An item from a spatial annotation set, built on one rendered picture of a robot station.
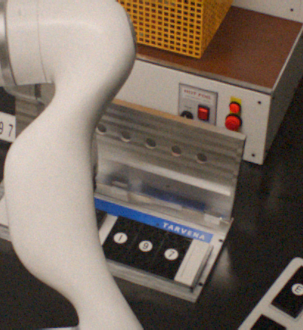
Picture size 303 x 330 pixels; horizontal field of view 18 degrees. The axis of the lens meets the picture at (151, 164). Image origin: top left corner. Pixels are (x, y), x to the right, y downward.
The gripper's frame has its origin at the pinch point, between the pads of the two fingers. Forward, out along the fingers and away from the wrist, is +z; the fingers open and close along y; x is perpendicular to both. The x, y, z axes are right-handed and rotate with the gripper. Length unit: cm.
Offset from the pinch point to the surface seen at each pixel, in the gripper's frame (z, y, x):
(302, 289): 5.9, 43.6, 3.4
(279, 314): 8.3, 41.3, -2.0
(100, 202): 5.0, 3.1, 8.2
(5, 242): 8.9, -9.3, -5.9
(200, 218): 4.4, 21.7, 11.8
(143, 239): 5.2, 14.3, 2.2
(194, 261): 5.5, 24.4, 1.1
